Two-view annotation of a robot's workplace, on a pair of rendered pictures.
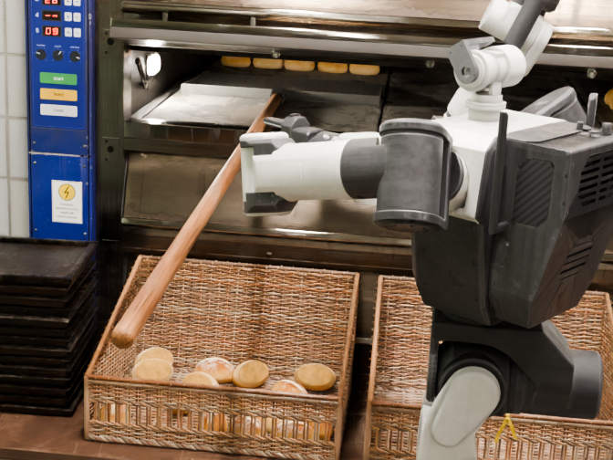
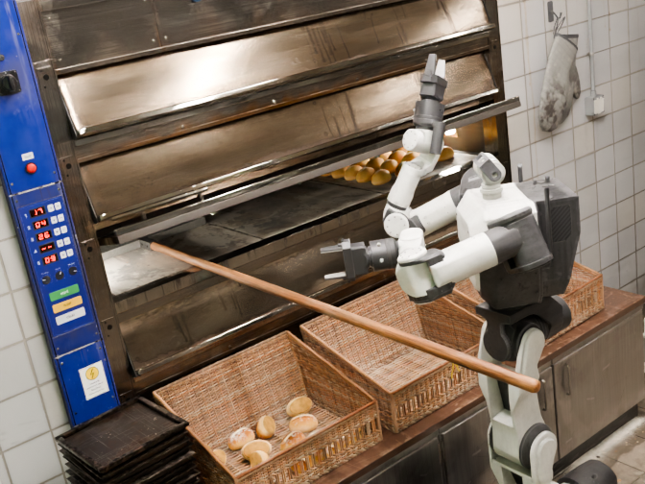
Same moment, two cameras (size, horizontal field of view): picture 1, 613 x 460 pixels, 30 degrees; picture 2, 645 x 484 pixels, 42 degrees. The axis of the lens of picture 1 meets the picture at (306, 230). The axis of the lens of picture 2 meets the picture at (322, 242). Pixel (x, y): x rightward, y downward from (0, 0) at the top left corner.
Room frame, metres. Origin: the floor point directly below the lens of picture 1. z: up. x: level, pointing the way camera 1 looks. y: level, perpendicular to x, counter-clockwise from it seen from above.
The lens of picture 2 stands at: (0.38, 1.54, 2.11)
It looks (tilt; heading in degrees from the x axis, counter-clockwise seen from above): 19 degrees down; 320
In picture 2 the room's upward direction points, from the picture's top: 9 degrees counter-clockwise
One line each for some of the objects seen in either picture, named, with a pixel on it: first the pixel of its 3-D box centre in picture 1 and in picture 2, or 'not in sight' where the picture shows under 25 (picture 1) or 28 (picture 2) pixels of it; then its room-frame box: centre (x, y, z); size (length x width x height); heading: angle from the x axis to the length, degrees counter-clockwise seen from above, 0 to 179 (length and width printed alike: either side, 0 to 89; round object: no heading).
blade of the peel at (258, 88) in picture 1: (286, 84); (121, 234); (3.30, 0.08, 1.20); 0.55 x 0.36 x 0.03; 86
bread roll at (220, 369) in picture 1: (214, 368); (240, 437); (2.55, 0.20, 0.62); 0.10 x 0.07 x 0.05; 88
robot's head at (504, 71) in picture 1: (490, 75); (489, 172); (1.79, -0.27, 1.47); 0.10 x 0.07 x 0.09; 139
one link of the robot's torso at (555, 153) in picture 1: (508, 208); (517, 239); (1.74, -0.32, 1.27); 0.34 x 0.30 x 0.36; 139
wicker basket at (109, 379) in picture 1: (230, 350); (268, 416); (2.43, 0.16, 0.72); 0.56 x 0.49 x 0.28; 85
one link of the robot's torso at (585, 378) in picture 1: (514, 361); (526, 318); (1.76, -0.35, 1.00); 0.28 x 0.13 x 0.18; 84
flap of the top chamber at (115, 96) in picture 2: not in sight; (309, 48); (2.64, -0.44, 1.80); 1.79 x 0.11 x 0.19; 85
